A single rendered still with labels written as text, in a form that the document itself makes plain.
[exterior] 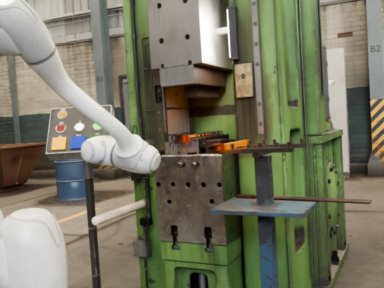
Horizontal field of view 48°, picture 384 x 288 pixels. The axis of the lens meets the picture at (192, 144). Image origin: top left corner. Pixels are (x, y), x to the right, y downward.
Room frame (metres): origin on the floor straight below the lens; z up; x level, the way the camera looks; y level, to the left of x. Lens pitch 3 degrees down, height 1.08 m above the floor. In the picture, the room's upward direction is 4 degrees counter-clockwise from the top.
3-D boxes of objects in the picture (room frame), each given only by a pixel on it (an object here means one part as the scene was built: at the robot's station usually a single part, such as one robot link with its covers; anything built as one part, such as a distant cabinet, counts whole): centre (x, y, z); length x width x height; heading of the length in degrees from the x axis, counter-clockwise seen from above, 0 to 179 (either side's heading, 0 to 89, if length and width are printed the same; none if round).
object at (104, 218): (2.31, 0.41, 0.62); 0.44 x 0.05 x 0.05; 153
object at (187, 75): (2.42, -0.04, 1.32); 0.42 x 0.20 x 0.10; 153
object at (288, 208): (1.85, -0.30, 0.70); 0.40 x 0.30 x 0.02; 63
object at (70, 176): (6.74, 1.86, 0.44); 0.59 x 0.59 x 0.88
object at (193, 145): (2.42, -0.04, 0.96); 0.42 x 0.20 x 0.09; 153
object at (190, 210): (2.40, -0.09, 0.69); 0.56 x 0.38 x 0.45; 153
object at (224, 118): (2.69, -0.22, 1.37); 0.41 x 0.10 x 0.91; 63
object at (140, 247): (2.50, 0.33, 0.36); 0.09 x 0.07 x 0.12; 63
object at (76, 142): (2.28, 0.60, 1.01); 0.07 x 0.05 x 0.07; 88
